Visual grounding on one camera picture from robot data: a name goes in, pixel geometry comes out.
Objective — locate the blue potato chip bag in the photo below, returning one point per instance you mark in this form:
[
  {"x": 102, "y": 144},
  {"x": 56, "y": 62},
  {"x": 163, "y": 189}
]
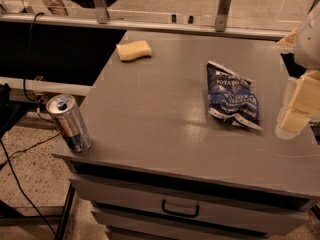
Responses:
[{"x": 230, "y": 98}]

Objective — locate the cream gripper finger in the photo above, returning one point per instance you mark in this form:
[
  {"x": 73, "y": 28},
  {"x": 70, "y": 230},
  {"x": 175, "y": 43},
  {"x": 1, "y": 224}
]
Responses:
[
  {"x": 303, "y": 103},
  {"x": 286, "y": 44}
]

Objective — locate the black drawer handle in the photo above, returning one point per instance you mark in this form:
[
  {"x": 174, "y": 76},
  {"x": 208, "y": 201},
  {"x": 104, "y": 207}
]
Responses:
[{"x": 179, "y": 210}]

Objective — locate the right metal bracket post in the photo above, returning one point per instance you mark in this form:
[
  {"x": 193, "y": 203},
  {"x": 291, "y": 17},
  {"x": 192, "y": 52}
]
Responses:
[{"x": 222, "y": 15}]

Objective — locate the silver redbull can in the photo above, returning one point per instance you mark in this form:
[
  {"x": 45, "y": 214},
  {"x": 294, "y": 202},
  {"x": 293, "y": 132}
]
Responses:
[{"x": 69, "y": 122}]

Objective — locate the metal bracket post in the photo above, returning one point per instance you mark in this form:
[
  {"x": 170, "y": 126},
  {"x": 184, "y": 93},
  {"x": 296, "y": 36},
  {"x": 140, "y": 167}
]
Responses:
[
  {"x": 102, "y": 14},
  {"x": 222, "y": 15}
]

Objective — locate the yellow sponge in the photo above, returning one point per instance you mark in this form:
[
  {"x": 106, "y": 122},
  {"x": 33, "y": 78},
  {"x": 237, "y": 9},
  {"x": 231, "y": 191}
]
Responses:
[{"x": 133, "y": 50}]

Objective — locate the metal rail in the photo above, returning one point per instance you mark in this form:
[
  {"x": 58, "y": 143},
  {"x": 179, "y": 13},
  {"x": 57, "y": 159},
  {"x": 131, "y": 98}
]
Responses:
[{"x": 173, "y": 28}]

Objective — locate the left metal bracket post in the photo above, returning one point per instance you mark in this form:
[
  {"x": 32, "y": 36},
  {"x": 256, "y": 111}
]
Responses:
[{"x": 102, "y": 14}]

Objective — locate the grey drawer cabinet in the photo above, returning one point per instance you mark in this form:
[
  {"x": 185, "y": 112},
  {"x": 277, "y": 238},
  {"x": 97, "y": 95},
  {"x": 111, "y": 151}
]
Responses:
[{"x": 153, "y": 139}]

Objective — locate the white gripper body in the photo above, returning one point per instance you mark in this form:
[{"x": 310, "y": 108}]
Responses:
[{"x": 308, "y": 45}]

